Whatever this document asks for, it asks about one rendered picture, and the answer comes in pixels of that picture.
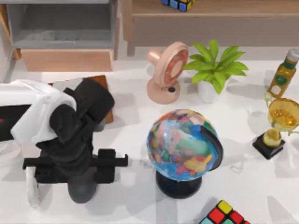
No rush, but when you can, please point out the dark grey rounded object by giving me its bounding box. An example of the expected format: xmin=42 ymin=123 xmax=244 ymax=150
xmin=67 ymin=168 xmax=98 ymax=204

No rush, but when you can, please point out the colourful globe on black stand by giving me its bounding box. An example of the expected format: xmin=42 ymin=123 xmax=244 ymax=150
xmin=146 ymin=109 xmax=224 ymax=199

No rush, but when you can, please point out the pale wooden drawer front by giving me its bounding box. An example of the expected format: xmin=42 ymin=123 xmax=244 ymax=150
xmin=20 ymin=48 xmax=114 ymax=72

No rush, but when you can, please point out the pink desk fan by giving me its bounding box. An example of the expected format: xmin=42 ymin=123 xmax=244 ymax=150
xmin=146 ymin=41 xmax=189 ymax=105

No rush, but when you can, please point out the colourful puzzle cube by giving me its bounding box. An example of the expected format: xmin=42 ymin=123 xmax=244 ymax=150
xmin=161 ymin=0 xmax=197 ymax=12
xmin=198 ymin=199 xmax=252 ymax=224

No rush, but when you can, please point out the wooden cupboard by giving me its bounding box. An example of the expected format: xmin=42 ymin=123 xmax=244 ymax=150
xmin=0 ymin=3 xmax=22 ymax=61

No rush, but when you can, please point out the green plant in white pot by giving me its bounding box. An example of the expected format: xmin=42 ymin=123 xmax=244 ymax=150
xmin=183 ymin=39 xmax=249 ymax=104

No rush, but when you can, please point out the wooden open shelf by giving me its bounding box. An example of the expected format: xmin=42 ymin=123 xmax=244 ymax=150
xmin=121 ymin=0 xmax=299 ymax=57

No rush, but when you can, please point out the gold trophy with black base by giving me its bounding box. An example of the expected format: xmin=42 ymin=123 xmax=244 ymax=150
xmin=252 ymin=92 xmax=299 ymax=161

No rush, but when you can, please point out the yellow bottle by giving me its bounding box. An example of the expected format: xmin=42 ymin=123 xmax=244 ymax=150
xmin=267 ymin=48 xmax=299 ymax=99

